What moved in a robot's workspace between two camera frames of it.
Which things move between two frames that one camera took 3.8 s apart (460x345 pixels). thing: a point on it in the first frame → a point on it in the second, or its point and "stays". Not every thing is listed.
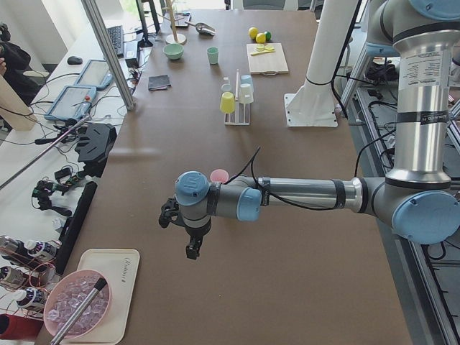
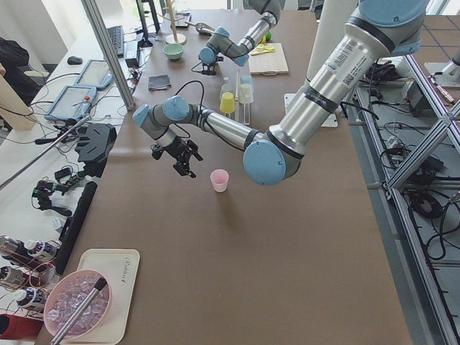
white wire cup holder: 241,115 stays
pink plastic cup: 219,175 stays
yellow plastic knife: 261,52 stays
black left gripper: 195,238 → 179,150
